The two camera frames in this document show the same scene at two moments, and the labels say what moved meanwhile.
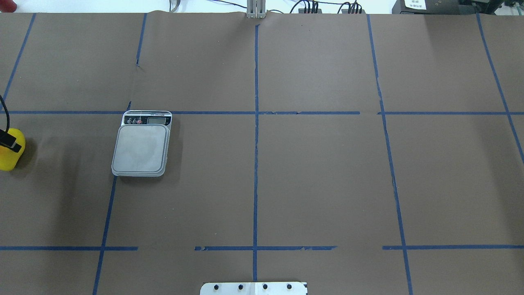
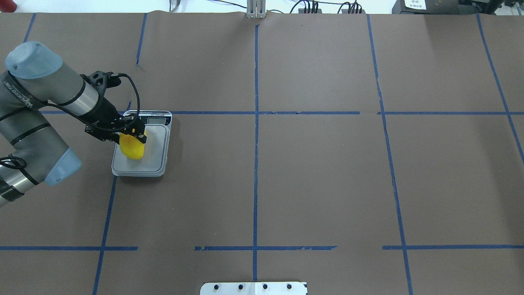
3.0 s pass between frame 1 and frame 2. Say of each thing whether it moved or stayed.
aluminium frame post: stayed
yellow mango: moved
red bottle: stayed
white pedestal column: stayed
